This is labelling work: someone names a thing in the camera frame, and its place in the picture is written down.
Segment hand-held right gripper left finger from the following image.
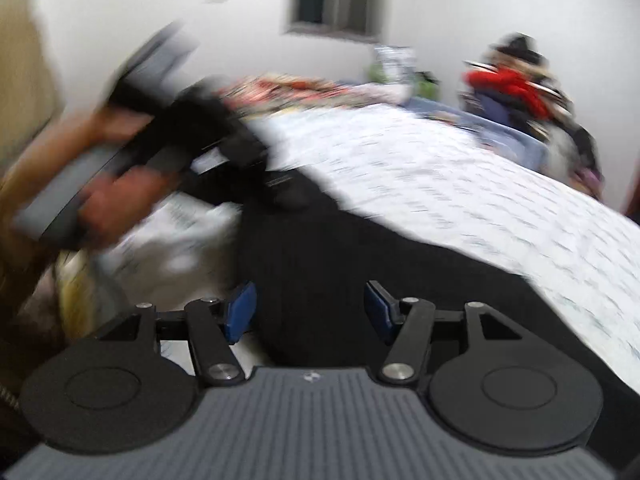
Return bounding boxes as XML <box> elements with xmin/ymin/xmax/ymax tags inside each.
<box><xmin>97</xmin><ymin>282</ymin><xmax>258</xmax><ymax>387</ymax></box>

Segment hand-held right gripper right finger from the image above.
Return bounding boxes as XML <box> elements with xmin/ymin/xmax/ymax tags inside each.
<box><xmin>364</xmin><ymin>280</ymin><xmax>533</xmax><ymax>386</ymax></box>

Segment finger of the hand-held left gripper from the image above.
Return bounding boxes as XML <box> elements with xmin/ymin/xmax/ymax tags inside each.
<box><xmin>269</xmin><ymin>172</ymin><xmax>316</xmax><ymax>210</ymax></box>

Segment black pants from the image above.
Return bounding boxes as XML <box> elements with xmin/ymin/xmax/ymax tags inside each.
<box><xmin>235</xmin><ymin>172</ymin><xmax>640</xmax><ymax>461</ymax></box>

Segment person's left forearm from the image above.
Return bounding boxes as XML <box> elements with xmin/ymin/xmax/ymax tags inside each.
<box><xmin>0</xmin><ymin>115</ymin><xmax>96</xmax><ymax>281</ymax></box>

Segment person's left hand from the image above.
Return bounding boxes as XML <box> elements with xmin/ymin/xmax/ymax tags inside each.
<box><xmin>65</xmin><ymin>107</ymin><xmax>173</xmax><ymax>252</ymax></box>

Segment colourful patterned cloth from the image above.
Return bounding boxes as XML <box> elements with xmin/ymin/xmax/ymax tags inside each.
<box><xmin>220</xmin><ymin>74</ymin><xmax>416</xmax><ymax>111</ymax></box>

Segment white script-printed blanket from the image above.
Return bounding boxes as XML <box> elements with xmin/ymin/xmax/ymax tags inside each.
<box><xmin>100</xmin><ymin>102</ymin><xmax>640</xmax><ymax>381</ymax></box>

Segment yellow cloth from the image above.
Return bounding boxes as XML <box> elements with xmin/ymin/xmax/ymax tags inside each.
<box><xmin>54</xmin><ymin>250</ymin><xmax>128</xmax><ymax>338</ymax></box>

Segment white packet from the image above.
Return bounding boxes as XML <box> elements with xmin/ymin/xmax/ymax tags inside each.
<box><xmin>375</xmin><ymin>46</ymin><xmax>416</xmax><ymax>81</ymax></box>

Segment green object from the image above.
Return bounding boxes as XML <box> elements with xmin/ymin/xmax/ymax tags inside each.
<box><xmin>369</xmin><ymin>60</ymin><xmax>437</xmax><ymax>97</ymax></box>

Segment beige door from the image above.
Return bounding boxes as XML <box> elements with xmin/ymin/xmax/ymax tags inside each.
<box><xmin>0</xmin><ymin>0</ymin><xmax>62</xmax><ymax>153</ymax></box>

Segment blue storage box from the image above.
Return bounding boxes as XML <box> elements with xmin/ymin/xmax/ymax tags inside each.
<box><xmin>415</xmin><ymin>97</ymin><xmax>546</xmax><ymax>173</ymax></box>

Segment red garment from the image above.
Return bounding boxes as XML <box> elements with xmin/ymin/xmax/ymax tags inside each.
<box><xmin>465</xmin><ymin>67</ymin><xmax>551</xmax><ymax>121</ymax></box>

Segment pile of clothes and bags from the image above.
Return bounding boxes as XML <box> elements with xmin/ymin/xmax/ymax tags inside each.
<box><xmin>545</xmin><ymin>130</ymin><xmax>577</xmax><ymax>177</ymax></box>

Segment pink bag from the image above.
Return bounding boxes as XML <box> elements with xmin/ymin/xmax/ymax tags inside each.
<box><xmin>575</xmin><ymin>167</ymin><xmax>607</xmax><ymax>197</ymax></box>

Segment black bag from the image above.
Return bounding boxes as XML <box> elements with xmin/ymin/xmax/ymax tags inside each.
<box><xmin>567</xmin><ymin>122</ymin><xmax>603</xmax><ymax>173</ymax></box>

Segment black hat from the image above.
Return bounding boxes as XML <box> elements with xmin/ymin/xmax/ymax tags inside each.
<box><xmin>492</xmin><ymin>32</ymin><xmax>543</xmax><ymax>66</ymax></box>

